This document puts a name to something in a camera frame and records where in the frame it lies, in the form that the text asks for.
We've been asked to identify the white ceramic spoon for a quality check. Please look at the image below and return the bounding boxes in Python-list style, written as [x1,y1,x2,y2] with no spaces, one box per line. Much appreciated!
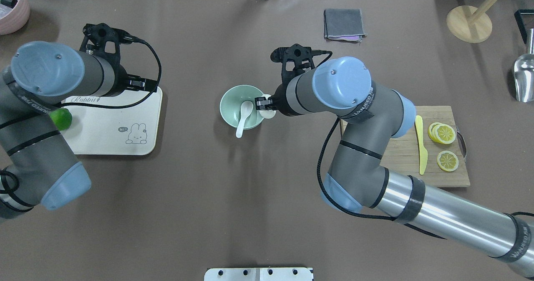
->
[235,101,255,138]

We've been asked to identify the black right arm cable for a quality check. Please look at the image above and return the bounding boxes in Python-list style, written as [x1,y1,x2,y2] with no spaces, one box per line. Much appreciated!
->
[316,117,447,240]

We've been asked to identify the yellow plastic knife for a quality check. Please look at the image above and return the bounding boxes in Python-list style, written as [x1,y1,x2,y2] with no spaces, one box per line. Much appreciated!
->
[414,115,428,176]

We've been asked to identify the green lime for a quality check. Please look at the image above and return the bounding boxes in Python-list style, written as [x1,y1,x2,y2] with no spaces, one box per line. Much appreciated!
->
[48,108,73,131]

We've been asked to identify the wooden mug tree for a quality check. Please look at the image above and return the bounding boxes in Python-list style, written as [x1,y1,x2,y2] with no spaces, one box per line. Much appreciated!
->
[446,0,498,43]

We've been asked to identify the pink bowl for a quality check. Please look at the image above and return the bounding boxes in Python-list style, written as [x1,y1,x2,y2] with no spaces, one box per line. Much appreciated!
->
[0,0,30,35]

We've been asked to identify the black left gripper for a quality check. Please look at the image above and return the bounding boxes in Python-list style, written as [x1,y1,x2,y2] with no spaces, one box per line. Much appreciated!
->
[79,23,158,95]

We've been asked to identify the black tray at edge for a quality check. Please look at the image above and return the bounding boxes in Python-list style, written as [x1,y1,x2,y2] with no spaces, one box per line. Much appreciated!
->
[514,9,534,44]

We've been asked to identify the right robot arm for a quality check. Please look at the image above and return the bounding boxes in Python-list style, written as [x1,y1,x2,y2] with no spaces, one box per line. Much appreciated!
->
[255,44,533,280]

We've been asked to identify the lemon slice lower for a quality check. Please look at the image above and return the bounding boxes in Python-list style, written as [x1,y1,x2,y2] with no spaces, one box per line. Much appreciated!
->
[436,150,459,172]

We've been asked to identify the metal scoop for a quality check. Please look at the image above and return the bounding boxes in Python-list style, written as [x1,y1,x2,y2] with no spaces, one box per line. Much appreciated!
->
[513,29,534,103]

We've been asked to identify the cream rabbit tray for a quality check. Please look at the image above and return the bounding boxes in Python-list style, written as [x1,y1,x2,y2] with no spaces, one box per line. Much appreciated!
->
[61,88,163,156]

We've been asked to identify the white steamed bun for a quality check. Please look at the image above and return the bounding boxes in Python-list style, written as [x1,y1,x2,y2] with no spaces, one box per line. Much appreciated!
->
[259,94,277,119]

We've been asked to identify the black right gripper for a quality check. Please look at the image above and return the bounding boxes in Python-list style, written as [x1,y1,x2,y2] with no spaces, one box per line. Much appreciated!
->
[255,43,322,111]

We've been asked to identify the lemon slice underneath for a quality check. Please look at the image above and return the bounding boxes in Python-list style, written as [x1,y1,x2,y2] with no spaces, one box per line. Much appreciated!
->
[428,122,442,143]

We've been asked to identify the mint green bowl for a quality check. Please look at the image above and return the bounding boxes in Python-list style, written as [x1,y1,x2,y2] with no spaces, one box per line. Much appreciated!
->
[219,85,263,128]

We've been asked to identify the wooden cutting board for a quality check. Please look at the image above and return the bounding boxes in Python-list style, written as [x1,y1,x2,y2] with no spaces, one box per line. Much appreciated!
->
[340,106,471,188]

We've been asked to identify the lemon slice upper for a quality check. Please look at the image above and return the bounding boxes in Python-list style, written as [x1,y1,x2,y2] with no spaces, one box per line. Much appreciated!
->
[433,124,456,144]

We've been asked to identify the lemon slice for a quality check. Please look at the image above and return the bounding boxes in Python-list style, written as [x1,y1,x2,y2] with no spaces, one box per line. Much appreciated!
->
[433,124,456,144]
[436,150,459,172]

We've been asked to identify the metal board handle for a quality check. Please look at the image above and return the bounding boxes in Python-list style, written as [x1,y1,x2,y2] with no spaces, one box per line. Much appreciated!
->
[455,126,467,162]

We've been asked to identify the grey folded cloth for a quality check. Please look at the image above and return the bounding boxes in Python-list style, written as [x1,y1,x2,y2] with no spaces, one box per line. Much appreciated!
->
[323,8,368,43]

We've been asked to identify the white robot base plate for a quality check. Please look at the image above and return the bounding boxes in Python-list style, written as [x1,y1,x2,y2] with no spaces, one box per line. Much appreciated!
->
[204,266,314,281]

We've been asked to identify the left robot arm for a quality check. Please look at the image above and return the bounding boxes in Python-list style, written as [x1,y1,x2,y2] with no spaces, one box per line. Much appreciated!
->
[0,23,160,222]

